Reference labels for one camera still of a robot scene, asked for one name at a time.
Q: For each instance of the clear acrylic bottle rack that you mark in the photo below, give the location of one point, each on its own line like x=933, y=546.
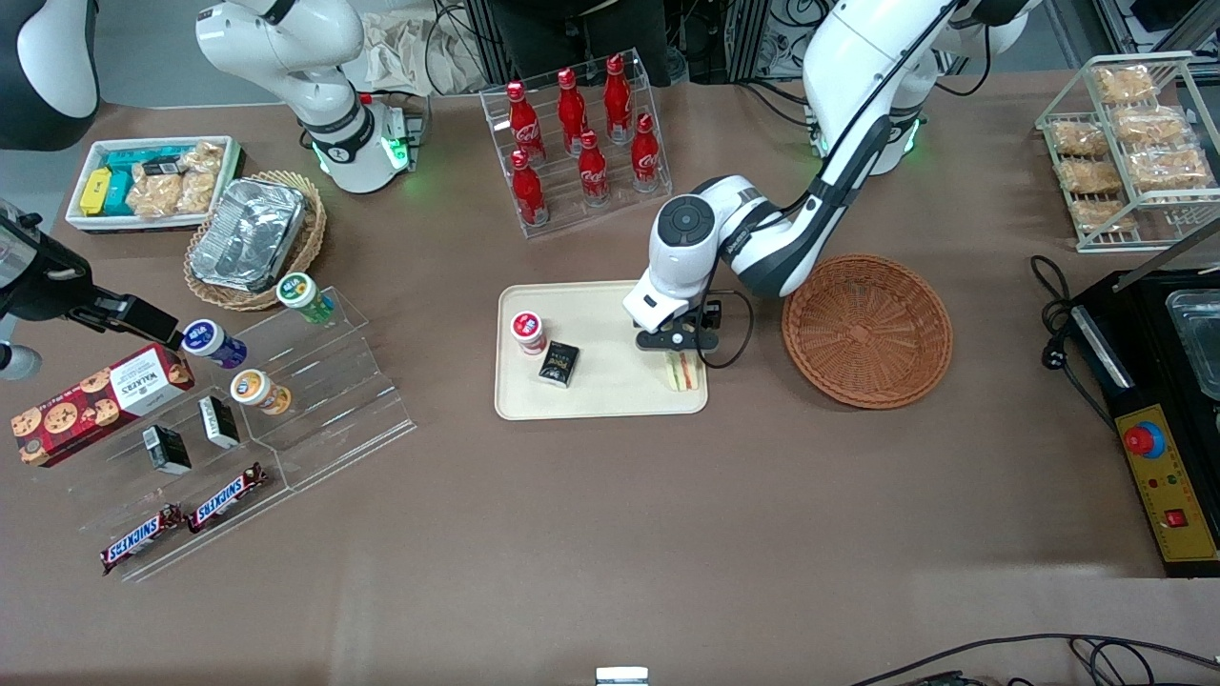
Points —
x=572, y=214

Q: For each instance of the white plastic crate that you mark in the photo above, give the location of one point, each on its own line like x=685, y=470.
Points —
x=81, y=224

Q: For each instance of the white arm base box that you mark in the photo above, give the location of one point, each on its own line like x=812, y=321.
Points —
x=405, y=133

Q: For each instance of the white small device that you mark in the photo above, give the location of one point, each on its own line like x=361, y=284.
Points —
x=621, y=676

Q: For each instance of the yellow small box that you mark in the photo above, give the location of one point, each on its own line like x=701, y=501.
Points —
x=95, y=191

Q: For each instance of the purple snack cup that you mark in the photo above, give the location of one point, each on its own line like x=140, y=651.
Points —
x=214, y=343

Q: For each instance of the black countertop appliance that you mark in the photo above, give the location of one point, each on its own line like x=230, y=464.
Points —
x=1153, y=353

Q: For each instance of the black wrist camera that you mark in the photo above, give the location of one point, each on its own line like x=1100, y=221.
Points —
x=713, y=314

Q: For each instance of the Snickers chocolate bar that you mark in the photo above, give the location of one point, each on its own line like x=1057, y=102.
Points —
x=141, y=539
x=229, y=497

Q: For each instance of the red lid snack cup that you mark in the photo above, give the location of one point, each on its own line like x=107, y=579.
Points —
x=529, y=333

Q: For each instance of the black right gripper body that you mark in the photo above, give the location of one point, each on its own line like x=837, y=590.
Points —
x=50, y=289

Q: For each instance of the light wicker basket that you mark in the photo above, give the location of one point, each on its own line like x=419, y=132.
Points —
x=307, y=248

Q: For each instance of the small black box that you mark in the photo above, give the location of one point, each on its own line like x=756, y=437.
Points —
x=167, y=450
x=219, y=421
x=559, y=364

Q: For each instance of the clear acrylic stepped shelf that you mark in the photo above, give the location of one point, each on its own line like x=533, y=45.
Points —
x=334, y=419

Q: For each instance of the green lid snack cup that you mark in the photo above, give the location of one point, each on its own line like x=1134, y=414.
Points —
x=305, y=297

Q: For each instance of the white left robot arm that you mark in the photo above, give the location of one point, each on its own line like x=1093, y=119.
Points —
x=839, y=76

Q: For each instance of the red cola bottle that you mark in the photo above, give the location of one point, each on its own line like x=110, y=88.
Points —
x=527, y=189
x=593, y=170
x=524, y=122
x=645, y=152
x=618, y=95
x=572, y=110

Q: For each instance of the sandwich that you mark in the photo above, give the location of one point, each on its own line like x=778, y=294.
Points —
x=682, y=372

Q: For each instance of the orange snack cup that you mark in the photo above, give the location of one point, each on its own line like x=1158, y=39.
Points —
x=259, y=391

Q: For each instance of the yellow control box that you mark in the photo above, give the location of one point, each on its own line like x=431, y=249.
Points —
x=1177, y=495

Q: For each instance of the aluminium profile bar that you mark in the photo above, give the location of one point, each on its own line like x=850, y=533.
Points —
x=1168, y=255

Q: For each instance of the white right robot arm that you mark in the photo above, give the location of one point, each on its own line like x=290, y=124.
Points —
x=324, y=124

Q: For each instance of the brown wicker basket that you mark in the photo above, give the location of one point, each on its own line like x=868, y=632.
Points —
x=867, y=333

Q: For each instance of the red cookie box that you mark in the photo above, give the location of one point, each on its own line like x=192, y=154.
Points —
x=95, y=405

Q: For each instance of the grey rounded knob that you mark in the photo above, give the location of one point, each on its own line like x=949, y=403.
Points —
x=17, y=362

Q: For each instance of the aluminium foil tray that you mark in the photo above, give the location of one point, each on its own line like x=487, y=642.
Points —
x=248, y=233

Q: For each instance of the red emergency stop button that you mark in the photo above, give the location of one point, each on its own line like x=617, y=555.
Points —
x=1142, y=439

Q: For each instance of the teal small box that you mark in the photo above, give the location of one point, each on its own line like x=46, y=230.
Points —
x=122, y=186

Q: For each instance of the cream plastic tray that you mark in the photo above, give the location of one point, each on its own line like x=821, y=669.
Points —
x=610, y=391

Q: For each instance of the clear bag of fried snacks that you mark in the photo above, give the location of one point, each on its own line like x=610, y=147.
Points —
x=1090, y=175
x=157, y=193
x=1170, y=170
x=1079, y=139
x=1104, y=215
x=200, y=176
x=1148, y=126
x=1125, y=84

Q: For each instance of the beige crumpled bag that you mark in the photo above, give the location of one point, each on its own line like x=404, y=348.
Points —
x=410, y=52

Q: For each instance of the clear glass dish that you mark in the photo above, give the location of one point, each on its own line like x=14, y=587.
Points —
x=1199, y=343

